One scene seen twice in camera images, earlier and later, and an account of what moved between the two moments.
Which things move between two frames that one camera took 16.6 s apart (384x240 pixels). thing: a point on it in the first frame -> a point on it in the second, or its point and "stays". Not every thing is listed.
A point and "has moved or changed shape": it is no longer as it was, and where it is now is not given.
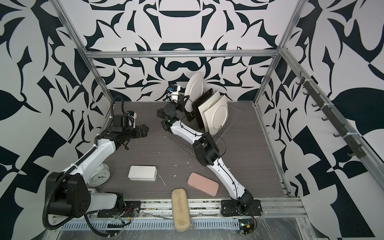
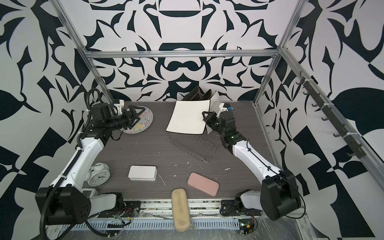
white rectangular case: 142,173 stays
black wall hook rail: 355,148 stays
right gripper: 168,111 -> 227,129
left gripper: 139,134 -> 131,119
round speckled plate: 194,90 -> 146,120
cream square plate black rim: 206,105 has moved or changed shape
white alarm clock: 100,176 stays
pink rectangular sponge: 203,184 stays
